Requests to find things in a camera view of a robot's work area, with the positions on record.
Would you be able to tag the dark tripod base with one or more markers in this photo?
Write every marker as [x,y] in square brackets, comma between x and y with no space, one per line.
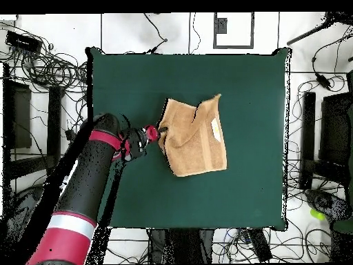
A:
[321,200]

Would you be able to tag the tan terry towel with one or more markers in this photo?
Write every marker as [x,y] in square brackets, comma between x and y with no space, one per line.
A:
[193,143]

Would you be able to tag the yellow-green small object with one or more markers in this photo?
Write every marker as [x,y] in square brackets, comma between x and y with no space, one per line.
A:
[317,214]

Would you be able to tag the black tripod pole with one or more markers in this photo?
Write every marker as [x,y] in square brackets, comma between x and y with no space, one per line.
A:
[309,33]

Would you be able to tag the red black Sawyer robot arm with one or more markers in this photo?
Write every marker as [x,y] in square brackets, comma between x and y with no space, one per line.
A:
[82,179]

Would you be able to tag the black robot pedestal stand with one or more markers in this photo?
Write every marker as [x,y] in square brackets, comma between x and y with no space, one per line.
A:
[179,245]

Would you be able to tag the dark green table cloth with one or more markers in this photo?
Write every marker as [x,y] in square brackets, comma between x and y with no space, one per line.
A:
[248,193]

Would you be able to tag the black metal frame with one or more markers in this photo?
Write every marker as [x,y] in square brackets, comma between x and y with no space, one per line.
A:
[53,116]
[308,124]

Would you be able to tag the black network switch box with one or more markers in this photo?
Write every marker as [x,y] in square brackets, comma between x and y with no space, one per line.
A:
[23,42]

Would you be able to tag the black power adapter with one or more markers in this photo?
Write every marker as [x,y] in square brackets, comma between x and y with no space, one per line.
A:
[322,81]

